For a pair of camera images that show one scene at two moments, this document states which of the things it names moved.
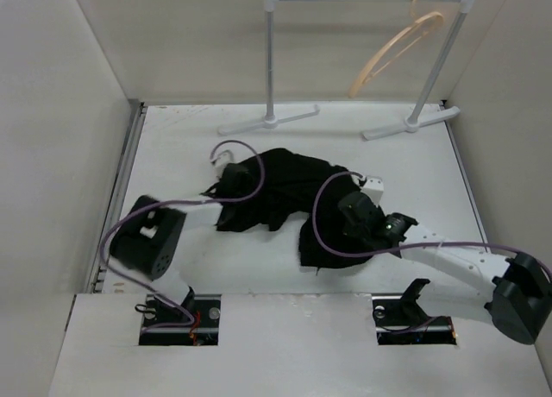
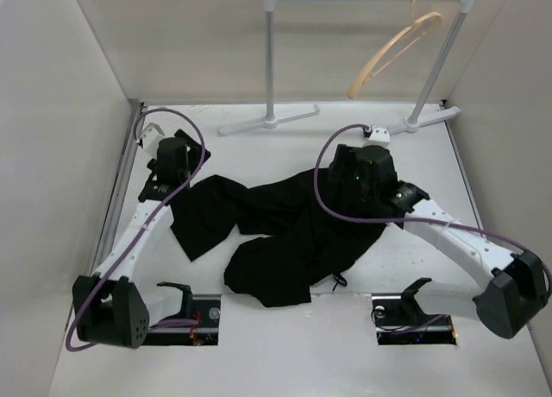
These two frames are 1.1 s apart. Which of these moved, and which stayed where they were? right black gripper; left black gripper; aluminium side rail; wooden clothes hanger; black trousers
Moved: right black gripper; black trousers; left black gripper
Stayed: aluminium side rail; wooden clothes hanger
